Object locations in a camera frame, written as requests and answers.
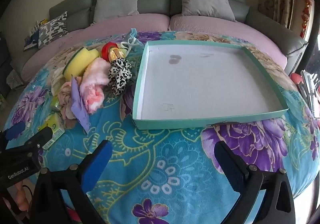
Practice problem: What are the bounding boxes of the leopard print scrunchie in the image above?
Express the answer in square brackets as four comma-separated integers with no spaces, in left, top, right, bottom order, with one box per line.
[108,58,133,96]

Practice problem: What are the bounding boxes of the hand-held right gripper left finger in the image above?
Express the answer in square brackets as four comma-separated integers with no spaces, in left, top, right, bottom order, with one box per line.
[30,140,113,224]

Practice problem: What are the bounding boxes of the grey and lilac pillow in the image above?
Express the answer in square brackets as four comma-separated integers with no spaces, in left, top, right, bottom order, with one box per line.
[179,0,236,21]

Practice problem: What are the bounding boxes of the red rounded object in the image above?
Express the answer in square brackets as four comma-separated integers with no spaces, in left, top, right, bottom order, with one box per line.
[290,72,304,85]

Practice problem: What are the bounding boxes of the yellow sponge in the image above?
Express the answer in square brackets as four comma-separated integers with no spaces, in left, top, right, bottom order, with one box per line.
[63,47,99,82]

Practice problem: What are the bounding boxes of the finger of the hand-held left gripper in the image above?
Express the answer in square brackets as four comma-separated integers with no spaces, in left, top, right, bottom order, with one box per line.
[5,126,53,157]
[0,122,26,151]

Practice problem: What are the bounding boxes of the red hanging decoration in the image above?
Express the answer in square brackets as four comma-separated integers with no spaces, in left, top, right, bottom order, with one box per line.
[299,0,315,39]

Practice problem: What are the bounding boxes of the plain grey pillow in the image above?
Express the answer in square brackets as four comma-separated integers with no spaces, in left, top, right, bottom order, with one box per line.
[92,0,140,24]

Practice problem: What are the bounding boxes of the black and white patterned pillow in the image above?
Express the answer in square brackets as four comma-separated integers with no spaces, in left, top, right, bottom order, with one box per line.
[37,11,68,48]

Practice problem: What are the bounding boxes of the red tape roll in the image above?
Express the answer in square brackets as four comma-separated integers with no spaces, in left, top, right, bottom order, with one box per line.
[101,42,118,61]

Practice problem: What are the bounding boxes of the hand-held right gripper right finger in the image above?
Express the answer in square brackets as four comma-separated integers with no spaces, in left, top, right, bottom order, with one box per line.
[214,141,296,224]

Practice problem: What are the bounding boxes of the teal cardboard box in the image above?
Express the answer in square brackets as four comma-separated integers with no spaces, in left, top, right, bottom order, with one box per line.
[132,40,290,130]

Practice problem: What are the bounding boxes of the pink fluffy sock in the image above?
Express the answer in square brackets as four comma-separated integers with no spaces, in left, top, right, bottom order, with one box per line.
[79,58,112,114]

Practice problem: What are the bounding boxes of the cream lace cloth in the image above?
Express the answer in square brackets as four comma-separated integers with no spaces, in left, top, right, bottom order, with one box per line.
[51,67,66,95]

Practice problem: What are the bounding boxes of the person's left hand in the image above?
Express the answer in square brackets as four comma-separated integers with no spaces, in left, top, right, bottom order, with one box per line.
[2,181,34,217]

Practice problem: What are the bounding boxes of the purple packet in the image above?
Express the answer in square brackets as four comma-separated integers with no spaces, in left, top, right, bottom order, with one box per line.
[71,76,90,133]

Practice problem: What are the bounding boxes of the yellow and white papers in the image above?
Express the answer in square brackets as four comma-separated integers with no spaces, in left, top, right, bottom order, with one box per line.
[30,18,49,35]

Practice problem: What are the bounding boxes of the floral blanket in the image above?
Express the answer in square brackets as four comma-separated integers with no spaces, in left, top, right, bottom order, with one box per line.
[5,30,320,224]

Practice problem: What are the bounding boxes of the pink sofa seat cushion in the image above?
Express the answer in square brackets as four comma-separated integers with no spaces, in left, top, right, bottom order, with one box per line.
[170,12,287,69]
[21,13,171,82]

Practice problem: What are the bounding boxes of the blue face mask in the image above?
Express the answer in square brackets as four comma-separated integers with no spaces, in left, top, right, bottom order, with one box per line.
[121,28,145,54]

